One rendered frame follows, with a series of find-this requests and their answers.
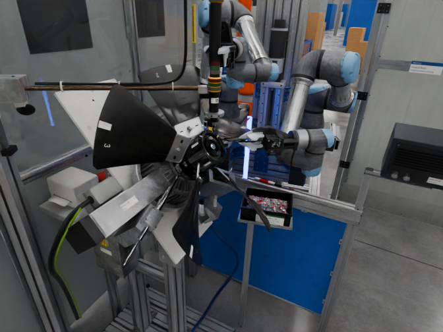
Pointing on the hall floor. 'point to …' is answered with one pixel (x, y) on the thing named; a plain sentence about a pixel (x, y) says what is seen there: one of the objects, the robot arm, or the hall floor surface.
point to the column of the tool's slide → (29, 245)
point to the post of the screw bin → (246, 273)
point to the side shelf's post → (113, 292)
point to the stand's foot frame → (121, 323)
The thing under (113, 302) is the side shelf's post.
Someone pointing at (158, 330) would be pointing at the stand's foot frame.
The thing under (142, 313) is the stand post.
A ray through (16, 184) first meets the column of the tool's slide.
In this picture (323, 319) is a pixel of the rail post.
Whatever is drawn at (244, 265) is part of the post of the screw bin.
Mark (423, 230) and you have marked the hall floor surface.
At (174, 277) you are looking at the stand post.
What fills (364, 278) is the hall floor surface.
